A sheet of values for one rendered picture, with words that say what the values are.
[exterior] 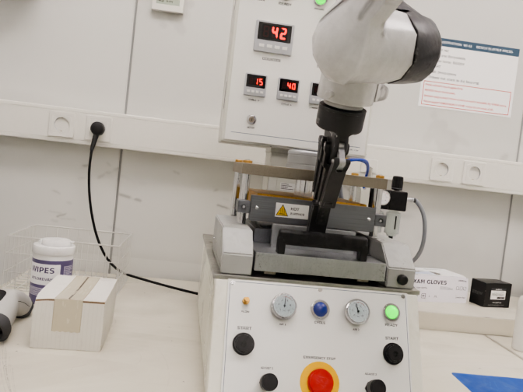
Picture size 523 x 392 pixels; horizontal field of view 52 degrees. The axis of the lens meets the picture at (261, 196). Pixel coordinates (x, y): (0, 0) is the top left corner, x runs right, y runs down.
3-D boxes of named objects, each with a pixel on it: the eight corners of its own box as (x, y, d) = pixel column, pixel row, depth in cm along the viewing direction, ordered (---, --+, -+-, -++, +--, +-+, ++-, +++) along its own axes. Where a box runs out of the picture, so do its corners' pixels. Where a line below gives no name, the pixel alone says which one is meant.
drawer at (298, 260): (235, 246, 115) (240, 209, 115) (335, 254, 119) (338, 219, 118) (253, 275, 86) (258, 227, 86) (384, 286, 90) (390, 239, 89)
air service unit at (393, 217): (346, 234, 124) (354, 171, 124) (406, 240, 127) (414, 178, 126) (353, 238, 119) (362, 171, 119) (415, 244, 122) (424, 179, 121)
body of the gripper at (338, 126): (314, 95, 88) (304, 148, 92) (325, 108, 80) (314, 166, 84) (359, 101, 89) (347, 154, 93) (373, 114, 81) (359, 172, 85)
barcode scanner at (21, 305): (1, 311, 111) (5, 272, 111) (40, 314, 112) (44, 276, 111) (-46, 344, 91) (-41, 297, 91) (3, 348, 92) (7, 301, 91)
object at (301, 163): (226, 202, 120) (233, 144, 119) (359, 216, 124) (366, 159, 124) (237, 213, 96) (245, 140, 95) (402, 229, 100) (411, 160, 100)
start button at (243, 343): (233, 353, 82) (234, 334, 83) (250, 354, 82) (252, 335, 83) (234, 352, 81) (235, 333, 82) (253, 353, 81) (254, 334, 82)
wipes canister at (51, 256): (34, 299, 122) (40, 234, 121) (74, 303, 122) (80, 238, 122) (20, 310, 113) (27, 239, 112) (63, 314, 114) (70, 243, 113)
